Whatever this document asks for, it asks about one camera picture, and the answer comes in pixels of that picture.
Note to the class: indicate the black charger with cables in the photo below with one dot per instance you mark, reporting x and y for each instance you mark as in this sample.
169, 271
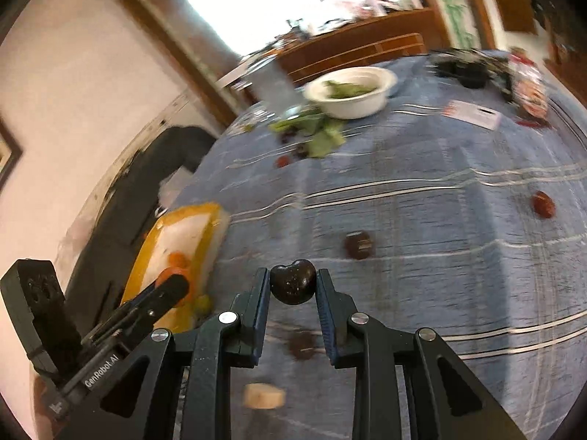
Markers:
473, 69

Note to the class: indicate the red date on cloth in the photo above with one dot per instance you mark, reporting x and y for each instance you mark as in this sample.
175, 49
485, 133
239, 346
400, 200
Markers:
543, 205

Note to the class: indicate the dark plum under leaf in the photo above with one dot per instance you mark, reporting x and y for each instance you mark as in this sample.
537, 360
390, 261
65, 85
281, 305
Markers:
287, 136

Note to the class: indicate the small red date by greens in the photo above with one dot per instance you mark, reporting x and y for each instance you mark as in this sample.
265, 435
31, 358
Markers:
283, 161

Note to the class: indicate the yellow-rimmed white foam tray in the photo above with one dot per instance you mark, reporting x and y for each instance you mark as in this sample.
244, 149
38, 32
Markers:
187, 242

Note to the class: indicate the wooden sideboard counter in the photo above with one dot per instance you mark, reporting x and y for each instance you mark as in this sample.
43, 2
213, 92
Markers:
379, 39

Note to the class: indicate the white bowl with greens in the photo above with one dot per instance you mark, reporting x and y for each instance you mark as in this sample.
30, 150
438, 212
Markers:
353, 93

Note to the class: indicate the small pale chunk front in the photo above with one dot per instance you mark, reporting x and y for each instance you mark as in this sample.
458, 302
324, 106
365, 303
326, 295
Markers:
263, 396

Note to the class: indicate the blue plaid tablecloth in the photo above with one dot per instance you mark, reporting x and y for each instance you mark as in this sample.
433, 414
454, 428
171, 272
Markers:
457, 246

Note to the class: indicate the large orange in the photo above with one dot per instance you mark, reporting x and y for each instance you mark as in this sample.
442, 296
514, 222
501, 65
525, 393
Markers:
178, 259

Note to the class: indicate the white paper card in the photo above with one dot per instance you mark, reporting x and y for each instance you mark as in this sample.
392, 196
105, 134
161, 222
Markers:
473, 114

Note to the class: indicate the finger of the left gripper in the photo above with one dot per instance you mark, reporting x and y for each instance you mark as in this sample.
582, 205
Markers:
129, 324

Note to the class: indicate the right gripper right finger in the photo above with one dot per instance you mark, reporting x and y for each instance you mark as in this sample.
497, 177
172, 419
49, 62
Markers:
445, 400

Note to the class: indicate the plastic bags on sofa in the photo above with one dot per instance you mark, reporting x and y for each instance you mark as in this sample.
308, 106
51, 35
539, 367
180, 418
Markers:
170, 188

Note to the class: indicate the green leafy vegetable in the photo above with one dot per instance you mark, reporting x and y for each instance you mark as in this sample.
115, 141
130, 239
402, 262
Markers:
321, 132

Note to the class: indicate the dark passion fruit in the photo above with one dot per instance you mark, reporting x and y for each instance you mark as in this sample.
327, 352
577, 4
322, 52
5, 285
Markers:
358, 245
302, 345
295, 283

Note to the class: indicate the dark passion fruit back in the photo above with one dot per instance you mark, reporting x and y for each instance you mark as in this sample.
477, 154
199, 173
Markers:
295, 283

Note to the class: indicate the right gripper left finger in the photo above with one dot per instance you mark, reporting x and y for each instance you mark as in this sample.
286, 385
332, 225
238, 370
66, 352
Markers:
178, 384

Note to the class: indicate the dark passion fruit front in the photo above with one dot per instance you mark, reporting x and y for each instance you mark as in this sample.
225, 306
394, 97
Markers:
302, 345

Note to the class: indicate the dark plum by greens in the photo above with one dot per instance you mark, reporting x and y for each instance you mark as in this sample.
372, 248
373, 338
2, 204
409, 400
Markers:
302, 151

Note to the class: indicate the black sofa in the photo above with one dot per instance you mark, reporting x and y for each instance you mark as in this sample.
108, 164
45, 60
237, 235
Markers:
99, 276

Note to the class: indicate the clear snack jar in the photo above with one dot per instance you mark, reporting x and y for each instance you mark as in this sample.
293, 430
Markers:
527, 86

